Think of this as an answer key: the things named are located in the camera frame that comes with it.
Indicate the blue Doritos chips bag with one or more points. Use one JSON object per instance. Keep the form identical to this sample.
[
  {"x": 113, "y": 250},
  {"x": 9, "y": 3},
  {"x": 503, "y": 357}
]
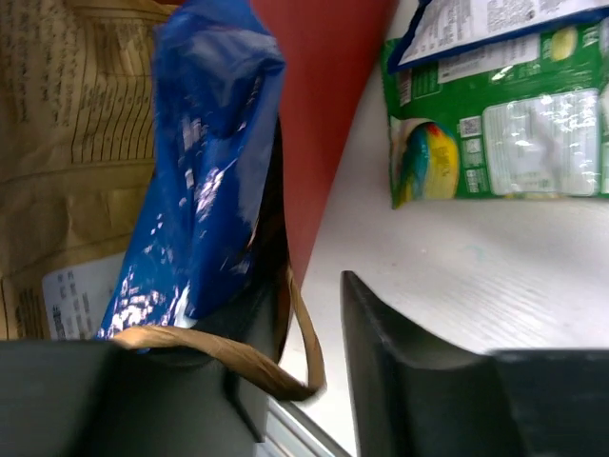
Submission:
[{"x": 217, "y": 76}]

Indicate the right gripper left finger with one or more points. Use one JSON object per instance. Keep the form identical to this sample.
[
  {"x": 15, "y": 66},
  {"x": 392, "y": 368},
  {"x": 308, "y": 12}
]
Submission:
[{"x": 92, "y": 398}]

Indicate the small dark blue snack bag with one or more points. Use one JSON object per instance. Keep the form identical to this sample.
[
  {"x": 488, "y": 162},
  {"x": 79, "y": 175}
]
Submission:
[{"x": 441, "y": 29}]

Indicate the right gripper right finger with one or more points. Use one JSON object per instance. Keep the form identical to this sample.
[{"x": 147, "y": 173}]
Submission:
[{"x": 415, "y": 394}]

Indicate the red paper bag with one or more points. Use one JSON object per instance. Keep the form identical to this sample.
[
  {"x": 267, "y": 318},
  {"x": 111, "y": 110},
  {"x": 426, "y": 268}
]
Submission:
[{"x": 330, "y": 49}]

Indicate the small green snack packet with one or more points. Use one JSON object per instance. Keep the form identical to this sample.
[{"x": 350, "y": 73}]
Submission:
[{"x": 527, "y": 118}]

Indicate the tan popcorn chips bag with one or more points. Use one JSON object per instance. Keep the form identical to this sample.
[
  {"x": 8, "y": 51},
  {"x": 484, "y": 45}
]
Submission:
[{"x": 77, "y": 154}]

